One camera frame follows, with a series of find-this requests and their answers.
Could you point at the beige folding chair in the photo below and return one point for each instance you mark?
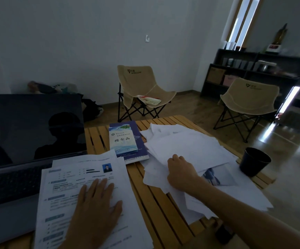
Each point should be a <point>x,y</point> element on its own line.
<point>251,95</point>
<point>137,77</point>

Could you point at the person's right forearm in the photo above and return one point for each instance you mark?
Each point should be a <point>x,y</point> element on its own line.
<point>243,217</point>

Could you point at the brown bottle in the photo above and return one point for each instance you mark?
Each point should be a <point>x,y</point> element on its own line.
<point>281,34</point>

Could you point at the pink storage box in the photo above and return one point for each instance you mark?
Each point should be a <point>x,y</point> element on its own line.
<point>230,80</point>

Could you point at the person's right hand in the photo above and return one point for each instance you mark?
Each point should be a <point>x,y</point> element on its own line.
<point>183,175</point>

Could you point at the pile of white papers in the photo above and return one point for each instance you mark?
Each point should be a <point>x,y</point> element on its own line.
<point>199,147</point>

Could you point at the white wall hook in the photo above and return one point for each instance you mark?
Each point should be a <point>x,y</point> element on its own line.
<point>147,38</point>

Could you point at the tall narrow window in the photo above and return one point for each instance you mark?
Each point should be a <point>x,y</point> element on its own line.
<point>246,20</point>

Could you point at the metal pot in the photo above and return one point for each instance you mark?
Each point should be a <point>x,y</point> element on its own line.
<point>266,66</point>

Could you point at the red and white box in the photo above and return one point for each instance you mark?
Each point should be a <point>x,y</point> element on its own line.
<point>272,48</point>

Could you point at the person's left hand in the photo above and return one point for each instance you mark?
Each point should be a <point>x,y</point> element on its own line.
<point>92,215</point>

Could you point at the woven storage basket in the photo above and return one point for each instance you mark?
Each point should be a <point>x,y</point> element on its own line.
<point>216,75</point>

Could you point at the sorted text document stack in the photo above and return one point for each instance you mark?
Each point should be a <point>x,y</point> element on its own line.
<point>61,186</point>

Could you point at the grey laptop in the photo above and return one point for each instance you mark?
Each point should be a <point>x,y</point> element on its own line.
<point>22,127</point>

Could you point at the black shelf unit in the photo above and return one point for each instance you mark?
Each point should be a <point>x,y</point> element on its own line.
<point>292,80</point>

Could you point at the red and white booklet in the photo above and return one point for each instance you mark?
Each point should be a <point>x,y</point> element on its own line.
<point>150,100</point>

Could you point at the dark bottle with blue cap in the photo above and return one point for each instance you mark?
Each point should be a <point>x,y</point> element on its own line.
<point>223,233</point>

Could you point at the wooden slatted table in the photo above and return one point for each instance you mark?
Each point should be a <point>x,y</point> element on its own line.
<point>160,210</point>

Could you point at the black plastic pot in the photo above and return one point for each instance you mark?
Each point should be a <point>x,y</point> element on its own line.
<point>253,163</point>

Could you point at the blue booklet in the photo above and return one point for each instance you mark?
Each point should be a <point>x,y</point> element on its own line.
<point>125,142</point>

